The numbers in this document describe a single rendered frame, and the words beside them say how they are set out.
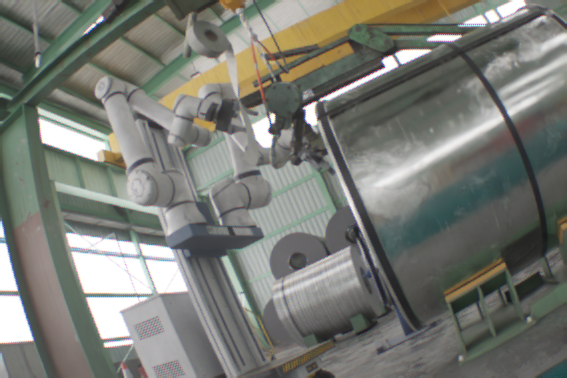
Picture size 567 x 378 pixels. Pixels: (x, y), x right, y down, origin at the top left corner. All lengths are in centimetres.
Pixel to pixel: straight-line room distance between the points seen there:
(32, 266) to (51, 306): 51
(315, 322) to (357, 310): 62
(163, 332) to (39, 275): 305
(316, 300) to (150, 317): 501
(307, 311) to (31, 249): 407
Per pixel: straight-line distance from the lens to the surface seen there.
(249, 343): 266
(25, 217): 558
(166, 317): 247
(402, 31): 326
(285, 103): 225
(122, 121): 243
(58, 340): 527
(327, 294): 731
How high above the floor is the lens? 44
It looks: 16 degrees up
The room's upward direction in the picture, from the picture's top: 23 degrees counter-clockwise
